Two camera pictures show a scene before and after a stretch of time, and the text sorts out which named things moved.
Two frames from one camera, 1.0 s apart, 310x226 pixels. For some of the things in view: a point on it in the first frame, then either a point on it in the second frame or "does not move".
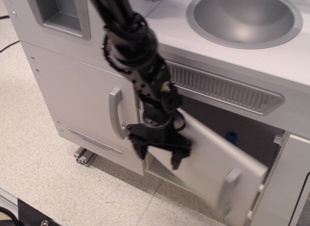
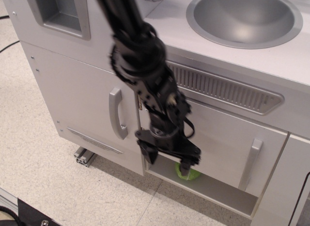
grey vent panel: x=224 y=89 does not move
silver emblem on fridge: x=93 y=141 does not move
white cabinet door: x=231 y=179 to x=239 y=148
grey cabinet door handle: x=231 y=178 to x=255 y=150
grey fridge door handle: x=115 y=97 does not move
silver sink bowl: x=245 y=21 does not move
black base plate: x=29 y=216 does not move
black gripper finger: x=179 y=152 to x=185 y=168
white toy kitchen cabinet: x=240 y=62 does not move
